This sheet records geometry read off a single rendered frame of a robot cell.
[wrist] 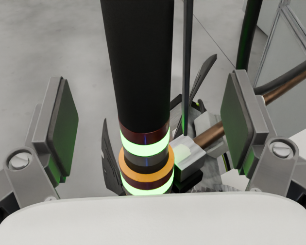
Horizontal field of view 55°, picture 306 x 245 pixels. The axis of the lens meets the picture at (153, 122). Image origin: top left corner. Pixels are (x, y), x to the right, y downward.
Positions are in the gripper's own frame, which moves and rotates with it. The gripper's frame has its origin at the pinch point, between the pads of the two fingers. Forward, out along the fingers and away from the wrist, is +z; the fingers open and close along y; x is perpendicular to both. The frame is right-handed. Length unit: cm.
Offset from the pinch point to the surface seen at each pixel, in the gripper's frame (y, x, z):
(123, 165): -2.1, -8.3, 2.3
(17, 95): -112, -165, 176
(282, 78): 14.0, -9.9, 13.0
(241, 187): 22, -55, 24
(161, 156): 0.7, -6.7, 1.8
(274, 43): 70, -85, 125
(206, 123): 15, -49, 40
